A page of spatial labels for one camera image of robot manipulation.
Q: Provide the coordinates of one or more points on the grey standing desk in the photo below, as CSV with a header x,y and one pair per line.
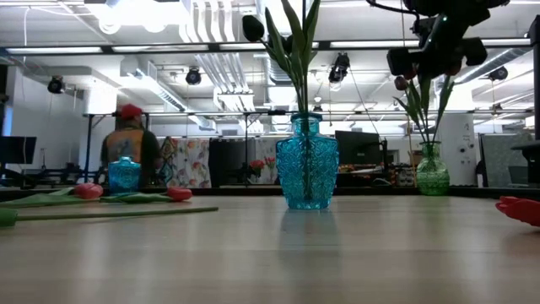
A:
x,y
529,145

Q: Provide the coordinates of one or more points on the dark flat screen monitor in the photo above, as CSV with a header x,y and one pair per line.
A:
x,y
17,150

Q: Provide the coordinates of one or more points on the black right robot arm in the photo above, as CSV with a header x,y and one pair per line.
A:
x,y
455,4

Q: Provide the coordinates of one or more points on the black ceiling spotlight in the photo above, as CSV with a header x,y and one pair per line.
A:
x,y
193,77
498,73
55,85
339,67

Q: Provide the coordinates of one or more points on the large teal glass vase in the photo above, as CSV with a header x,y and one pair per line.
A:
x,y
307,169

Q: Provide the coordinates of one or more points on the black room divider panel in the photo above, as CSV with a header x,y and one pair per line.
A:
x,y
230,160

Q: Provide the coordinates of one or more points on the black rig pole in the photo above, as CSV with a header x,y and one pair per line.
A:
x,y
536,84

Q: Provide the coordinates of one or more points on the colourful floral cloth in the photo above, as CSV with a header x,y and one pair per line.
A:
x,y
190,162

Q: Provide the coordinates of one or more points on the green glass vase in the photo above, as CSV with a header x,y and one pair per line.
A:
x,y
432,175

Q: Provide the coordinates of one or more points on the small red flower bunch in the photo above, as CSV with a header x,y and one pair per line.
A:
x,y
257,164

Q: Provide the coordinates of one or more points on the long ceiling light strip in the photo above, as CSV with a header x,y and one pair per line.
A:
x,y
50,50
371,44
506,42

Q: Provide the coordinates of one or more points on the black office monitor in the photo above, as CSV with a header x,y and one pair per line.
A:
x,y
358,148

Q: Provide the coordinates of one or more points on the person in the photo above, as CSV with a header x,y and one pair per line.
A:
x,y
131,143

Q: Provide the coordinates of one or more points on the black artificial tulip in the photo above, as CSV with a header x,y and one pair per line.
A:
x,y
287,44
253,27

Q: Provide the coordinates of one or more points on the grey office partition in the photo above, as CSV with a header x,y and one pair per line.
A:
x,y
502,160

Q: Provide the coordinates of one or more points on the small blue glass vase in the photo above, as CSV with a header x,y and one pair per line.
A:
x,y
124,175

